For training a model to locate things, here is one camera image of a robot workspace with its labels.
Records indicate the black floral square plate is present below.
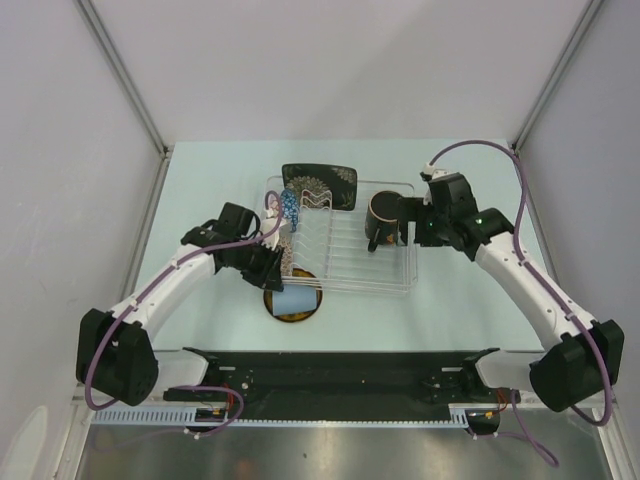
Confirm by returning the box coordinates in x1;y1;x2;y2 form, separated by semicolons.
281;163;358;211

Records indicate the white slotted cable duct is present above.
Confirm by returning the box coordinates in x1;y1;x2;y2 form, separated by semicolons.
92;406;468;429

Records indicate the white wire dish rack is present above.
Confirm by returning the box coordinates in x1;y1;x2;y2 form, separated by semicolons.
281;180;417;295

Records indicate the yellow round saucer plate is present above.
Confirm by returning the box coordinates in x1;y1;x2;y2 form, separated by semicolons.
263;284;323;323

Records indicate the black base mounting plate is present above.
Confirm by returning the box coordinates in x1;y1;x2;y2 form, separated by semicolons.
163;351;512;417

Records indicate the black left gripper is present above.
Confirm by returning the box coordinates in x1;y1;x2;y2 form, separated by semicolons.
231;237;284;292

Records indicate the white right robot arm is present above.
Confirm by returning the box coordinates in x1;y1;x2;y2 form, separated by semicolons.
399;167;624;412

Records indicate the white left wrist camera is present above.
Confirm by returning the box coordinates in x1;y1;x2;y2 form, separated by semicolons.
260;208;289;250

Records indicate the brown patterned bowl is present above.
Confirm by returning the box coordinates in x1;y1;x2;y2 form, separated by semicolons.
278;235;294;277

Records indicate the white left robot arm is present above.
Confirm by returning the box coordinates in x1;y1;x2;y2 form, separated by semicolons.
76;191;285;411

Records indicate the red lacquer cup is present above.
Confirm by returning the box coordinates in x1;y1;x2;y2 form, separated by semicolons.
365;190;406;253

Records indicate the blue patterned bowl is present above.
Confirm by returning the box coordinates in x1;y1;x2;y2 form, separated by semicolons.
280;188;300;233

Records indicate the light blue plastic cup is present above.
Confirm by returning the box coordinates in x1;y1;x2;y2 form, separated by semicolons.
272;285;318;316

